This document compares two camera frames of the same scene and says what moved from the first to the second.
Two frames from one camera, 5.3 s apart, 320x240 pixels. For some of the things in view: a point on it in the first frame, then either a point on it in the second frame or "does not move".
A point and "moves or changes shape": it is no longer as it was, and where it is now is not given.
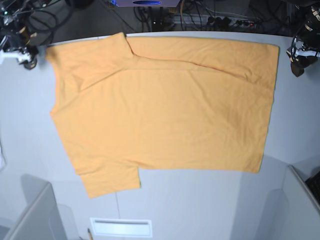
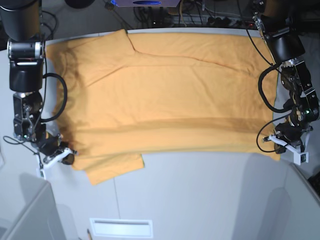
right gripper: [298, 63] -> [291, 133]
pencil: [89, 234] does not move
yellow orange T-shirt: [169, 103] moves or changes shape
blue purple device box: [145, 3] does not move
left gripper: [33, 51] -> [47, 145]
